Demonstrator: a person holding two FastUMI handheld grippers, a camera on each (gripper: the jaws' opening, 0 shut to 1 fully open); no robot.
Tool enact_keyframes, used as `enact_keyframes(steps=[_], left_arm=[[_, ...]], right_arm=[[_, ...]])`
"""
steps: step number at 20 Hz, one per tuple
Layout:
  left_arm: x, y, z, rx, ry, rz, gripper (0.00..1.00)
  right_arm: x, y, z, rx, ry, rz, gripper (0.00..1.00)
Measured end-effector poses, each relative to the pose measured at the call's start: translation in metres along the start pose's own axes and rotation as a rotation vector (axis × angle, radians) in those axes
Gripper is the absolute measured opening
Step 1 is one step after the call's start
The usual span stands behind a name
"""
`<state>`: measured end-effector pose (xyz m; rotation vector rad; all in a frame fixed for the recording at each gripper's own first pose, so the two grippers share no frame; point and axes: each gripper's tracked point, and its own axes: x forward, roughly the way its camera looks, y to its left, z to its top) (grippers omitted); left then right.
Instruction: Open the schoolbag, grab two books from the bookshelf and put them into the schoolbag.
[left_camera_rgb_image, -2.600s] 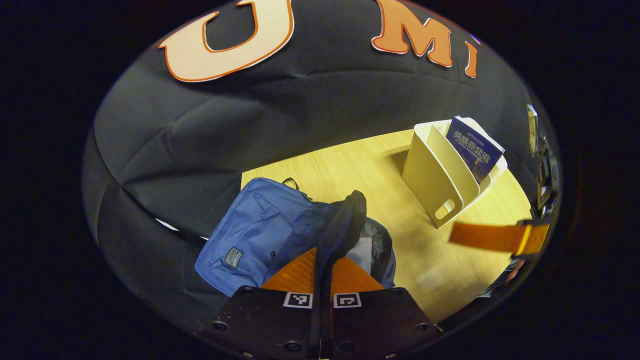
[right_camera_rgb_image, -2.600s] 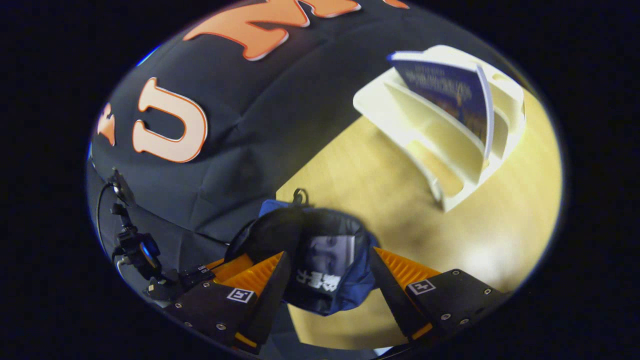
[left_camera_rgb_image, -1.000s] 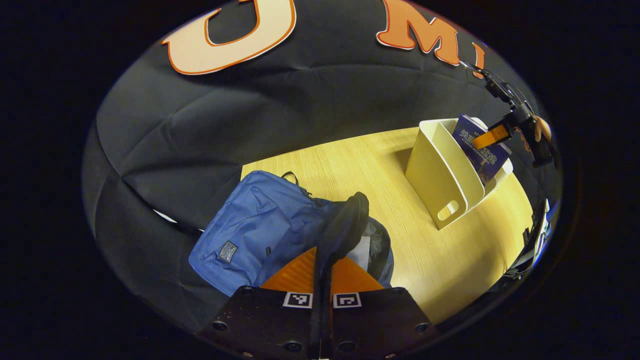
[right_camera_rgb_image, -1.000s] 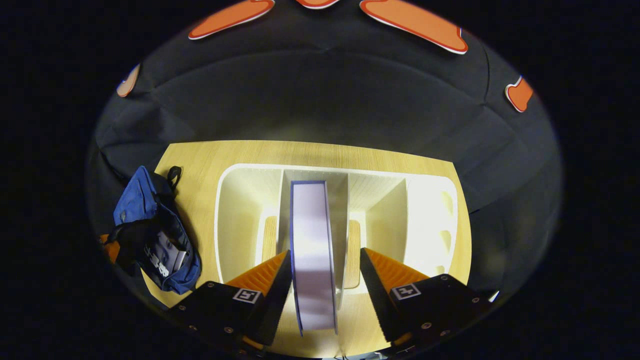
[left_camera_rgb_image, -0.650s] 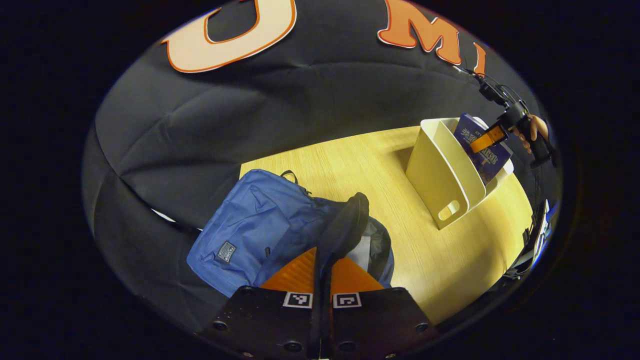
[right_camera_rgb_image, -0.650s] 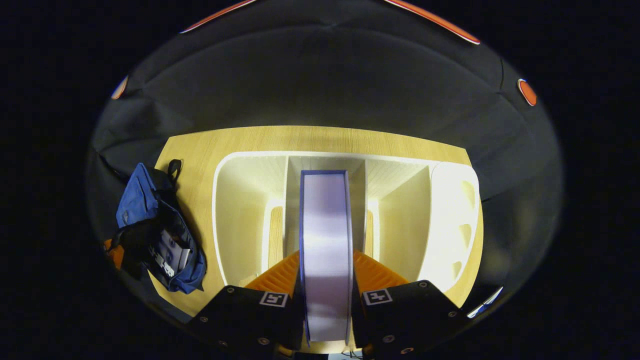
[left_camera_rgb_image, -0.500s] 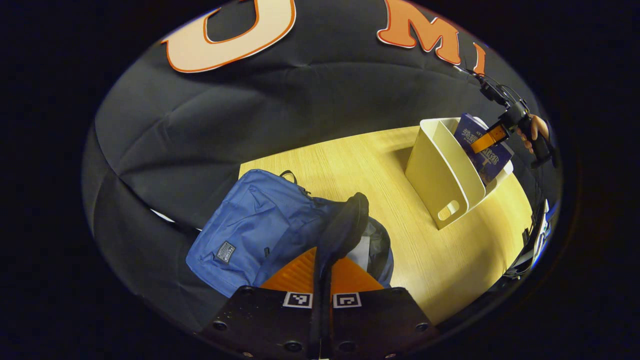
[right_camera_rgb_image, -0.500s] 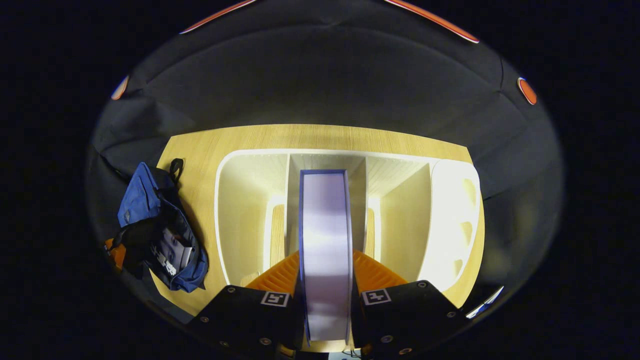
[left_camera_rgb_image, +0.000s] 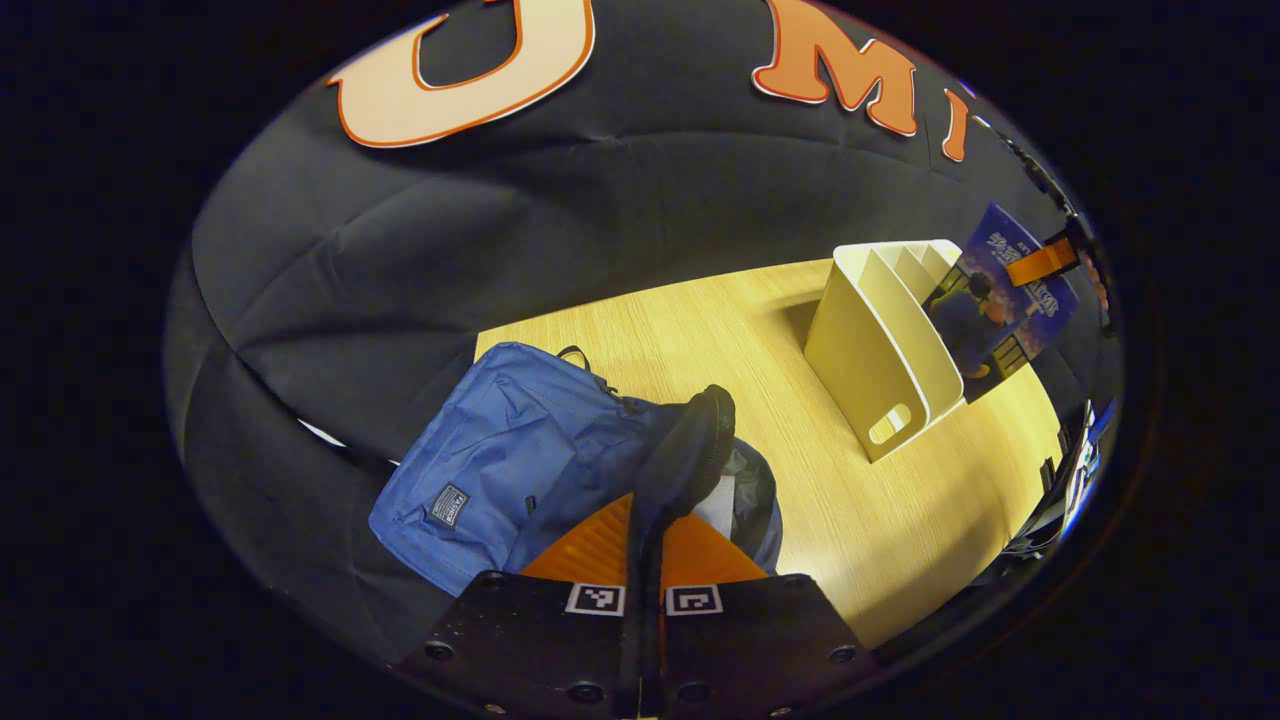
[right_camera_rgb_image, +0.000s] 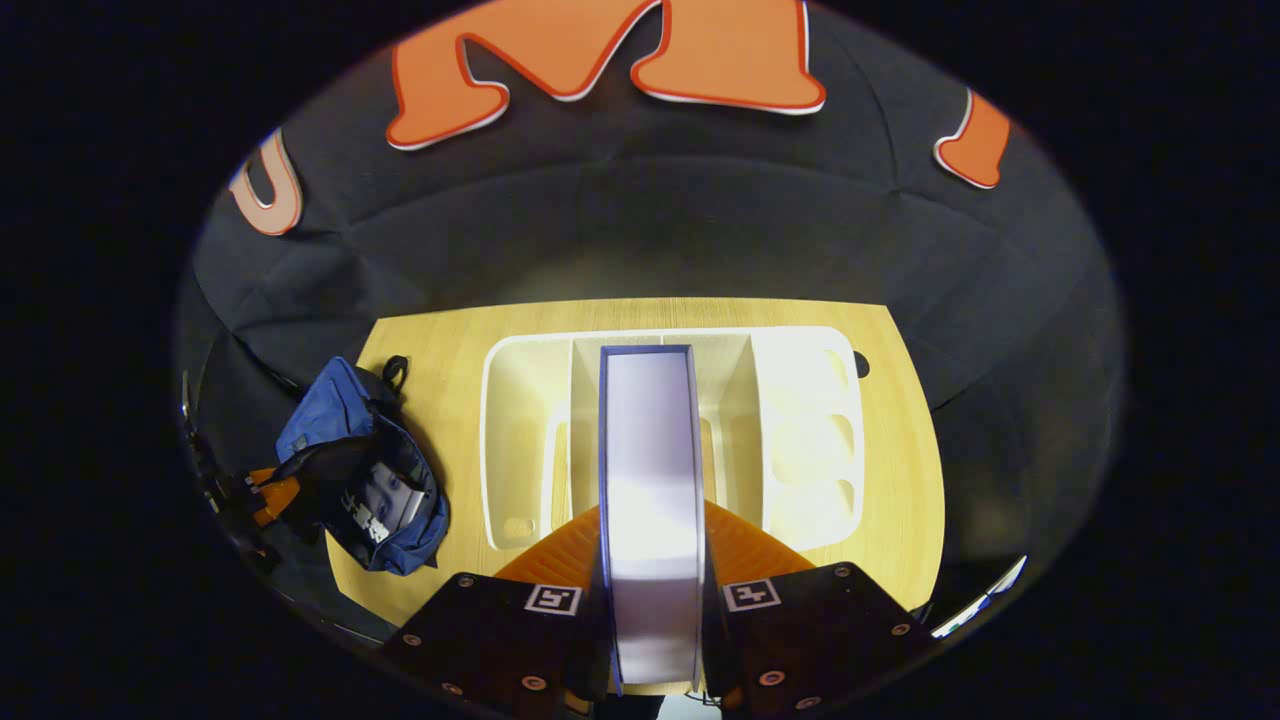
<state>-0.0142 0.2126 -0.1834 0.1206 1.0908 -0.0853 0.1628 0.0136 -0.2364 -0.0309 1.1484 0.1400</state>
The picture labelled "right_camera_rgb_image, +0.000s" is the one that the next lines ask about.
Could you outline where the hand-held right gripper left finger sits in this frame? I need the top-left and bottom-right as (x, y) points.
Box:
(380, 505), (613, 716)

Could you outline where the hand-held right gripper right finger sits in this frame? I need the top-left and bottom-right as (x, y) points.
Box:
(700, 500), (936, 713)

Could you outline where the blue schoolbag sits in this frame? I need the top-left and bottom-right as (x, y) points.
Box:
(275, 355), (451, 578)

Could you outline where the white bookshelf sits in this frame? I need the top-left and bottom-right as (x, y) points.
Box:
(480, 325), (866, 551)

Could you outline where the blue cover book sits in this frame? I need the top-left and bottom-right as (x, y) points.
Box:
(598, 345), (706, 696)

